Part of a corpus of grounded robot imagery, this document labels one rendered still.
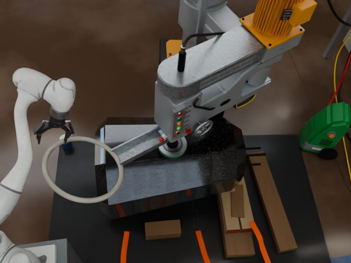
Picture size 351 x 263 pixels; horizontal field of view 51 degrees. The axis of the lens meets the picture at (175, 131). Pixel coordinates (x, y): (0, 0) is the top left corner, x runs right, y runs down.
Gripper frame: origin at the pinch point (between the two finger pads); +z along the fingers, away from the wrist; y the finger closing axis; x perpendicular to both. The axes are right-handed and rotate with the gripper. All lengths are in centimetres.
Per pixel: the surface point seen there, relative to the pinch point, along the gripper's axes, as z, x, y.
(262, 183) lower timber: 70, 2, 201
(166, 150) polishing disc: 32, 15, 87
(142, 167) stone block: 48, 13, 73
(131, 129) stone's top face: 41, 44, 71
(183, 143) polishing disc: 26, 16, 100
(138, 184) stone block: 60, 6, 72
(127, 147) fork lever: 24, 12, 54
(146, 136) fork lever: 18, 17, 67
